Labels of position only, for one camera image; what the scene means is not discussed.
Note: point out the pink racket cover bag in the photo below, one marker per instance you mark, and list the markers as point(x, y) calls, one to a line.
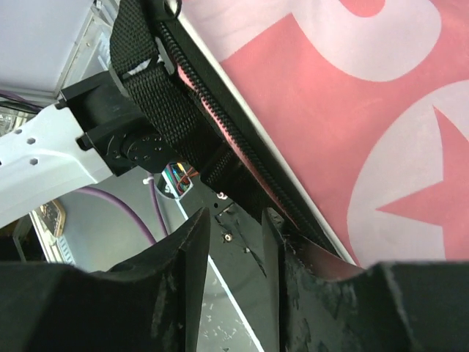
point(350, 118)

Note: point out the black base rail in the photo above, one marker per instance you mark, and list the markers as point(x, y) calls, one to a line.
point(236, 313)

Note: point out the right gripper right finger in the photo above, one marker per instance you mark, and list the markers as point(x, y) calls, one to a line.
point(321, 303)

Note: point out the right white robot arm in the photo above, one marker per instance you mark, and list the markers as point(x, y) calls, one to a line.
point(94, 133)

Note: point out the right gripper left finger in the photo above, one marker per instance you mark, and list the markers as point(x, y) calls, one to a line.
point(149, 302)

